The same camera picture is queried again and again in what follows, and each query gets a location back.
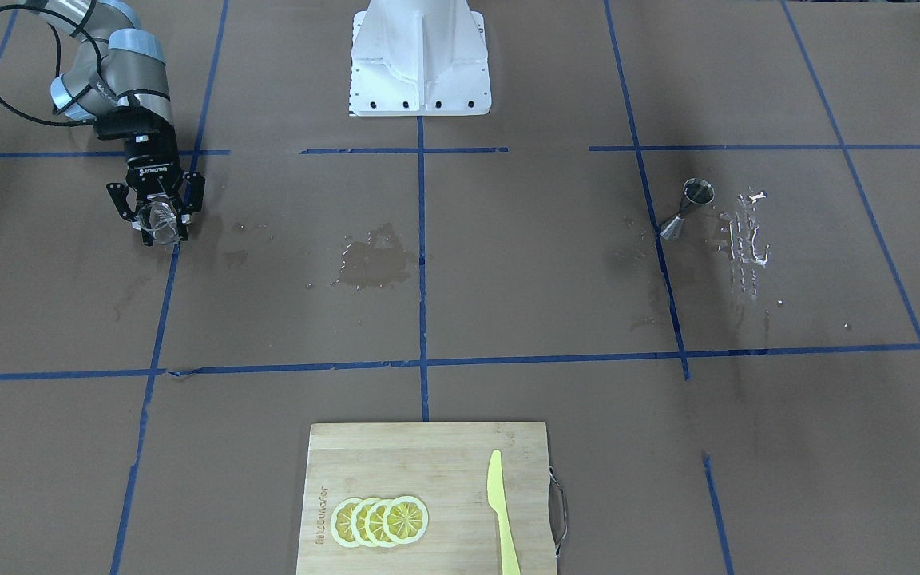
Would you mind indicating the clear glass beaker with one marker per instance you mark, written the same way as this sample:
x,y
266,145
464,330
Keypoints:
x,y
158,223

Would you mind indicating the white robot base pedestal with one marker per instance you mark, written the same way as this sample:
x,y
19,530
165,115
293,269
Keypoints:
x,y
419,58

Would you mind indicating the bamboo cutting board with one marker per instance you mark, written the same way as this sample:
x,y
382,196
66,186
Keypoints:
x,y
355,469

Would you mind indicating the steel double jigger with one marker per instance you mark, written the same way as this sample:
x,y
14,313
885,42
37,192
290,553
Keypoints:
x,y
696,193

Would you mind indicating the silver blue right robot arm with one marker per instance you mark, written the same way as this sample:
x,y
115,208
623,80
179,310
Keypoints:
x,y
118,84

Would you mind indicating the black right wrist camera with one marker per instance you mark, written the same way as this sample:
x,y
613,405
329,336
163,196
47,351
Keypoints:
x,y
126,123

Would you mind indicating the yellow plastic knife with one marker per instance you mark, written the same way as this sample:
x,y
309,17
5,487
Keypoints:
x,y
495,488

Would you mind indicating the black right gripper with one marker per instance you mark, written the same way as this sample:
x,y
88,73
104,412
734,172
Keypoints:
x,y
151,170

